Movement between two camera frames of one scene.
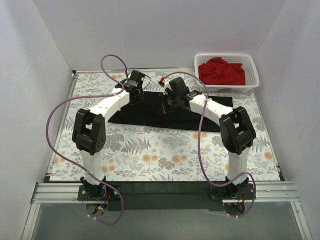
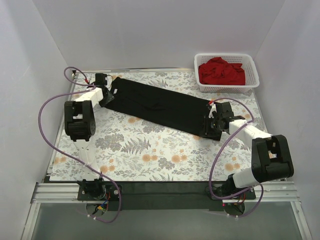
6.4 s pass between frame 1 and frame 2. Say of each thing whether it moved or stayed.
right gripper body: moved
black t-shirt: moved
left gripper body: moved
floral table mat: stayed
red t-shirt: stayed
